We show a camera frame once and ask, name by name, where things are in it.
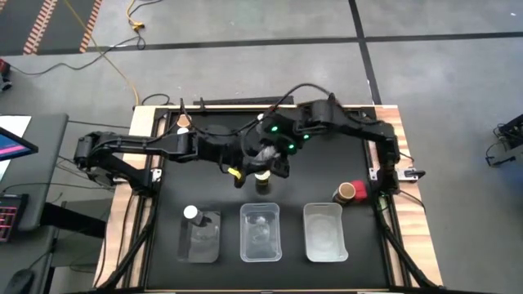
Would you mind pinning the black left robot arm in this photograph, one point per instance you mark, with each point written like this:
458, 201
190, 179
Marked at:
163, 145

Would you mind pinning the grey desk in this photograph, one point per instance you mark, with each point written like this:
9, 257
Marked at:
45, 163

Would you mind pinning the frosted white plastic bin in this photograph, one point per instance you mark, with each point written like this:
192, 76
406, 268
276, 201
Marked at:
324, 237

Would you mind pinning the red and black object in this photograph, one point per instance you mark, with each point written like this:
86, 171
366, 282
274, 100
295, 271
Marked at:
4, 69

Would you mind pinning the long black strip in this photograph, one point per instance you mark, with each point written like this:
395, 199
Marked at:
245, 100

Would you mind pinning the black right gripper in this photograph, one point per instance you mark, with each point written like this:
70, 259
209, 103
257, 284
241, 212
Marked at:
286, 151

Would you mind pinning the computer monitor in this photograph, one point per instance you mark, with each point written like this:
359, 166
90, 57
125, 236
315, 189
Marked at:
12, 147

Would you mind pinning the black frame clamp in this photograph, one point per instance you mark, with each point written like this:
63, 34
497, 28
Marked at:
202, 105

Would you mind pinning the white paper sheet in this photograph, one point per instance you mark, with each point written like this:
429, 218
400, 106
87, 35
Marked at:
14, 122

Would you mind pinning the pale-lid furikake jar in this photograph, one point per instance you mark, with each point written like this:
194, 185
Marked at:
262, 179

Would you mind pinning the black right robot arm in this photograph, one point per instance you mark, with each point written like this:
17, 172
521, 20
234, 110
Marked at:
347, 120

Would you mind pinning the brown-lid furikake jar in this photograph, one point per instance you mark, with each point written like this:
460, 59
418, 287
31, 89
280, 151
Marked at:
346, 192
184, 121

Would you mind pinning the flat black bar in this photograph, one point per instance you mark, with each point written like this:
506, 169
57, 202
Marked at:
73, 220

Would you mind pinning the black mat with orange stripes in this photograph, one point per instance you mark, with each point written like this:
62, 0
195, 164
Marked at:
61, 24

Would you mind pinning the black computer mouse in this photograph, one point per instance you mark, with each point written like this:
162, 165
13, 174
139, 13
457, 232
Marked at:
19, 281

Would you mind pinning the backlit black keyboard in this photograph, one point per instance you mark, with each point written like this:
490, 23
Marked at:
10, 216

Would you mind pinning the black aluminium table frame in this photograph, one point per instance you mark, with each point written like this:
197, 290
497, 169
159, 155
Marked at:
237, 110

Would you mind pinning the wooden table board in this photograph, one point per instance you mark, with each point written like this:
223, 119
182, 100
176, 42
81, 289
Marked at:
414, 220

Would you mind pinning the smoky clear plastic bin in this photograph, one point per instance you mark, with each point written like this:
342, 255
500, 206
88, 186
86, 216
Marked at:
199, 241

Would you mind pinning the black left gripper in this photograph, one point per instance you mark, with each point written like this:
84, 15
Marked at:
241, 161

